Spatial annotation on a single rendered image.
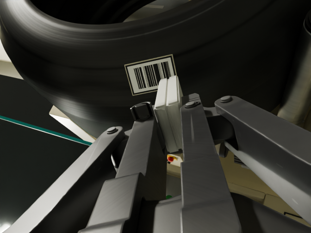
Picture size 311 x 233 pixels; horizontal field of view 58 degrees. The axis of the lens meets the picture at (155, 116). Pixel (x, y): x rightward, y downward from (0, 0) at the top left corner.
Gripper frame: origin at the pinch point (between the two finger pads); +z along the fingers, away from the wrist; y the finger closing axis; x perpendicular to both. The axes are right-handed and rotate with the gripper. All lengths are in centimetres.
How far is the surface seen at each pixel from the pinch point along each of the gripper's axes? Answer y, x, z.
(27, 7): -19.2, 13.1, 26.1
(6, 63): -60, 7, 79
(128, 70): -5.2, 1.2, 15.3
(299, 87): 16.4, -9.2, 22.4
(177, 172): -10, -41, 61
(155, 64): -1.9, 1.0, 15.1
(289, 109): 16.2, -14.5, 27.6
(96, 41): -8.5, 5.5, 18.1
